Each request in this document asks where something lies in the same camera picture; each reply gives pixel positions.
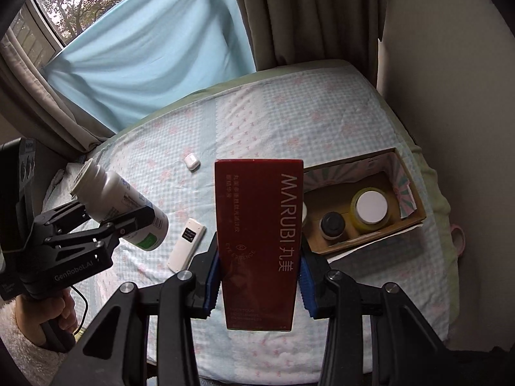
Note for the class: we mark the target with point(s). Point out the small white container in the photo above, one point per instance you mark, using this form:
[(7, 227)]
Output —
[(304, 212)]

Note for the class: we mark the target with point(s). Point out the grey-brown curtain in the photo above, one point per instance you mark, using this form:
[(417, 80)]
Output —
[(305, 12), (44, 96)]

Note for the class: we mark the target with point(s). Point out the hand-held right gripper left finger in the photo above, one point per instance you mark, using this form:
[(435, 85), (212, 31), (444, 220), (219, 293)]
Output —
[(211, 285)]

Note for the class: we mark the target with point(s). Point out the yellow tape roll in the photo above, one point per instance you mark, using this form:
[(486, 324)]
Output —
[(385, 223)]

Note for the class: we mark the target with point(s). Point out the window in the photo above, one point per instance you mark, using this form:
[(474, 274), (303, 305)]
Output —
[(80, 0)]

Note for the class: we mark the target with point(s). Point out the light floral pillow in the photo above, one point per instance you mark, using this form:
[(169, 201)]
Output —
[(64, 175)]

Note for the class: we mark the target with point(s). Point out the red carton box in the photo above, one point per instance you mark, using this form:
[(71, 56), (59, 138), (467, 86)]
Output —
[(257, 245)]

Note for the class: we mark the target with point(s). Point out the small dark jar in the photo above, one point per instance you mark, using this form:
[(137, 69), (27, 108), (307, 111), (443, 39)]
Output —
[(332, 225)]

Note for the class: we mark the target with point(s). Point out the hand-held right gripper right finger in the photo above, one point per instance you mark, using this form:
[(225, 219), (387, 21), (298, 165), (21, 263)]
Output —
[(308, 289)]

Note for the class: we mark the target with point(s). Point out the pink object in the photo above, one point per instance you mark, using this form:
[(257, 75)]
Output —
[(458, 238)]

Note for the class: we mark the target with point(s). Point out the light blue cloth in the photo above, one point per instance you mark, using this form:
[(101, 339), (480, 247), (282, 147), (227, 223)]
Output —
[(153, 48)]

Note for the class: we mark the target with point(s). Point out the white earbud case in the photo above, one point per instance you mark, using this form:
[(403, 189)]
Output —
[(192, 162)]

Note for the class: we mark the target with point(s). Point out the person's left forearm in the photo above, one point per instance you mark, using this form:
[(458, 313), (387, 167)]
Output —
[(22, 350)]

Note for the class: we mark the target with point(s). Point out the white pill bottle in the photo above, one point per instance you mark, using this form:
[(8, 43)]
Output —
[(112, 193)]

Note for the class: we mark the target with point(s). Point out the white remote control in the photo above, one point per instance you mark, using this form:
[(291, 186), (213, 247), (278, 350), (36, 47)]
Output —
[(187, 245)]

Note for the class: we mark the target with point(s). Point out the grey padded headboard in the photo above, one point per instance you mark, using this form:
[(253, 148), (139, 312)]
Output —
[(48, 147)]

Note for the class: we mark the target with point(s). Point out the cardboard box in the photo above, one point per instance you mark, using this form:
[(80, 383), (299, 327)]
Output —
[(402, 181)]

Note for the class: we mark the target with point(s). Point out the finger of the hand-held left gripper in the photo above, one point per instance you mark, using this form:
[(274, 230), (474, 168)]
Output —
[(124, 223), (60, 216)]

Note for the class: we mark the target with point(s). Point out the person's left hand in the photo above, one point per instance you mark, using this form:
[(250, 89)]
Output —
[(66, 311)]

